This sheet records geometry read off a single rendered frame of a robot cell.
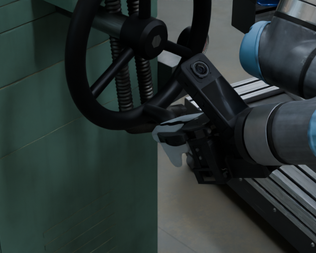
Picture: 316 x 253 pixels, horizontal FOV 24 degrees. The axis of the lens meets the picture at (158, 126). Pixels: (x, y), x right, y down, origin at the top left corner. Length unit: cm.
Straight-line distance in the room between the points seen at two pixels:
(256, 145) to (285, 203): 91
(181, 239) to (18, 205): 73
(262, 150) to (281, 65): 13
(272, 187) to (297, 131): 98
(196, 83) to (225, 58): 183
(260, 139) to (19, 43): 45
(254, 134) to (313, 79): 11
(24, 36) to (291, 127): 48
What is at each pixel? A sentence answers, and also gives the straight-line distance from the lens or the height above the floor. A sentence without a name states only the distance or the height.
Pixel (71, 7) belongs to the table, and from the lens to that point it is 106.
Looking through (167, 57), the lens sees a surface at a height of 62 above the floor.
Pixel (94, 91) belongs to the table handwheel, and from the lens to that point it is 101.
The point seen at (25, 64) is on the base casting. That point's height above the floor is 73.
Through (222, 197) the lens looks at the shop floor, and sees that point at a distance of 205.
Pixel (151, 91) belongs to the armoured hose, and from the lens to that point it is 119.
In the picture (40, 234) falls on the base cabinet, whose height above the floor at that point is 39.
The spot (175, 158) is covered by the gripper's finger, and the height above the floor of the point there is 68.
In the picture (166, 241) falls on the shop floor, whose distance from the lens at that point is 190.
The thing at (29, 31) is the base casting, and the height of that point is 78.
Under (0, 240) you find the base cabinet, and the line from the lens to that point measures 129.
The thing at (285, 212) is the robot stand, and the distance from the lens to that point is 178.
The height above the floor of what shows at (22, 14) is 82.
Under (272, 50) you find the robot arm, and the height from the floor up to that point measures 85.
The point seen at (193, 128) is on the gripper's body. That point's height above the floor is 76.
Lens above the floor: 127
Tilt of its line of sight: 33 degrees down
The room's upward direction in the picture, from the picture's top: straight up
